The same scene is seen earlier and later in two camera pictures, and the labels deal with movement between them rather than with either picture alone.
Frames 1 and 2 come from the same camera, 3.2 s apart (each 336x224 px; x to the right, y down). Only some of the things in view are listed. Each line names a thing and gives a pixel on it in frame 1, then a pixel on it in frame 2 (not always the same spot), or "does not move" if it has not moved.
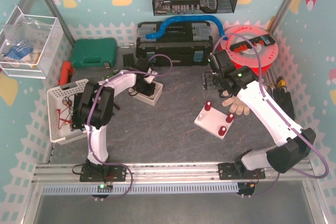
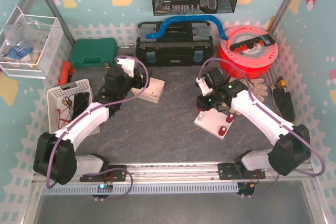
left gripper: (145, 87) → (142, 81)
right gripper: (223, 85) → (200, 100)
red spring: (230, 118) does not move
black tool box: (180, 43) does not move
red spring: (222, 130) does not move
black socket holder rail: (266, 40) does not move
